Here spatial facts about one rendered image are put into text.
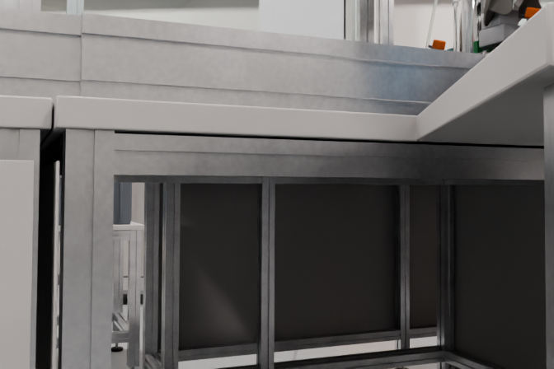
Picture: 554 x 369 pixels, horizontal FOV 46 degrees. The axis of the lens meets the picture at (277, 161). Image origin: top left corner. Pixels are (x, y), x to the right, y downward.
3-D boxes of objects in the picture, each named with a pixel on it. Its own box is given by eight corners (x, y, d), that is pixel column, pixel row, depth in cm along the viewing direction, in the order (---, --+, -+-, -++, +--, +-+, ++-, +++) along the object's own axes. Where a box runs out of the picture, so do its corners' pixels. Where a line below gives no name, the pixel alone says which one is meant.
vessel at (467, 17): (508, 77, 207) (506, -41, 208) (471, 73, 201) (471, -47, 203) (478, 83, 220) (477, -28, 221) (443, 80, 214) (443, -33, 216)
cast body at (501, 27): (524, 43, 111) (523, 2, 112) (504, 40, 110) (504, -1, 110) (490, 52, 119) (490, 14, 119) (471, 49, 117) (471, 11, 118)
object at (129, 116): (933, 161, 117) (933, 144, 117) (55, 127, 60) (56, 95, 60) (446, 174, 247) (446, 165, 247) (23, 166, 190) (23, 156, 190)
